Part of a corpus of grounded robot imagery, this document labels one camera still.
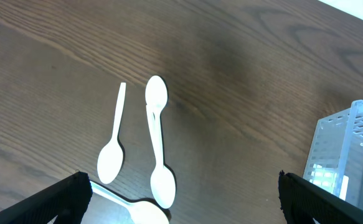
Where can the clear plastic basket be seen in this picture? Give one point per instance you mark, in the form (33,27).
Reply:
(335,159)

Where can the white spoon bowl up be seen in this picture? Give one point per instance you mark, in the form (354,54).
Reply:
(156,99)

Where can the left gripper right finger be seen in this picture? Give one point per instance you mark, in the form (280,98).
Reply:
(304,202)

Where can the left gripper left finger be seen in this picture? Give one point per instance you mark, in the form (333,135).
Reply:
(64,202)

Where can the white spoon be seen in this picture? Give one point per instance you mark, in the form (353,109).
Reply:
(110,158)

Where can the white spoon bowl down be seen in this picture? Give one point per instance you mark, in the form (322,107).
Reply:
(163,184)

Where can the white spoon lying sideways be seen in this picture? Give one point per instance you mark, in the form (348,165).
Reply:
(141,212)

